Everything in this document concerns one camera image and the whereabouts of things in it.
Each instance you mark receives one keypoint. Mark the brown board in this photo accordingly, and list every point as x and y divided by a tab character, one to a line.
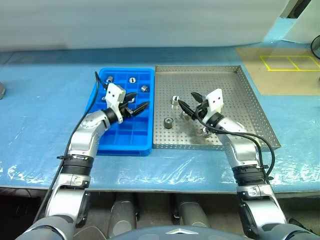
275	82

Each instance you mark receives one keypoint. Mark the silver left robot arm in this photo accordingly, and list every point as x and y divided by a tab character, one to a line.
82	140

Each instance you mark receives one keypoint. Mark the blue compartment tray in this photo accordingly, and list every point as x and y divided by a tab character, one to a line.
125	135

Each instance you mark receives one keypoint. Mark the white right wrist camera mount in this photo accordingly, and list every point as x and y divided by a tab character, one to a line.
215	100

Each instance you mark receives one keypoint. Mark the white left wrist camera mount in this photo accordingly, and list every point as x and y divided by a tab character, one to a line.
113	93

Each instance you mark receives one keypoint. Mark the white panel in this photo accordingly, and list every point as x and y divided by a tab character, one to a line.
302	30

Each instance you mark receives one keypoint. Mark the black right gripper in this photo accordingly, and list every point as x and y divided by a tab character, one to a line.
202	108

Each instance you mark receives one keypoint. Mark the grey object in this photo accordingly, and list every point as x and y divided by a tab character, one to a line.
2	91

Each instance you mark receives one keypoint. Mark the grey robot torso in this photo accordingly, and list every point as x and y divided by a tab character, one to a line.
160	233

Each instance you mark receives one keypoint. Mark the perforated metal tray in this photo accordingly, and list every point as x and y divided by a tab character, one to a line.
225	82

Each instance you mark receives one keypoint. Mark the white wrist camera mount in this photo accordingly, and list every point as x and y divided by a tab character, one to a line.
113	93
215	100

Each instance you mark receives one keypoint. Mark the grey rounded cylinder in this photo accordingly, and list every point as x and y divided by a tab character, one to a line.
123	215
191	212

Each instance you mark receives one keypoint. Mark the blue plastic table cover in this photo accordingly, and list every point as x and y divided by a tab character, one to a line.
37	120

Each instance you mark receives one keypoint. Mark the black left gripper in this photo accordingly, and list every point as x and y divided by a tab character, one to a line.
125	108

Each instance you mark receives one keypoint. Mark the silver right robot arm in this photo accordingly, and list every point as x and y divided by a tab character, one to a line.
240	147

